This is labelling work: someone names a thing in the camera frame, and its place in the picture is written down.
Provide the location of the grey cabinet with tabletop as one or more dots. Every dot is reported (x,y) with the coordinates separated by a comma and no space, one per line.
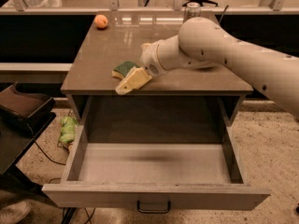
(185,102)

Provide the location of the open grey drawer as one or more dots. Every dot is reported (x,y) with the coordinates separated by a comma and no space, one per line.
(190,176)

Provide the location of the orange fruit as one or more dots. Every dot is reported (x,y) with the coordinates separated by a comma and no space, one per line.
(101,21)

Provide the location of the silver soda can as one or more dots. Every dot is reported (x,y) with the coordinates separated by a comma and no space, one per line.
(191,10)

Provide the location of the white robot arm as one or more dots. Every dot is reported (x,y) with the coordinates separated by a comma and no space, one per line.
(200,43)

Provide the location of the dark chair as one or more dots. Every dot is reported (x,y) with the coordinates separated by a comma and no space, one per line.
(23,118)

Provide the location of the green and yellow sponge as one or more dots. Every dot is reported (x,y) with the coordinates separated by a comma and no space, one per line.
(123,69)

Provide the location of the green crumpled bag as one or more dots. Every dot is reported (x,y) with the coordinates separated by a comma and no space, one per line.
(68,130)

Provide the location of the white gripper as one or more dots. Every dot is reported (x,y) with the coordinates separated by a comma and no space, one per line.
(149,59)

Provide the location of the white shoe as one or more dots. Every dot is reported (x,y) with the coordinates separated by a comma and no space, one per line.
(14,213)

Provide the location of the black drawer handle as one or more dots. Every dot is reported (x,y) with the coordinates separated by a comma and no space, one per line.
(153,208)

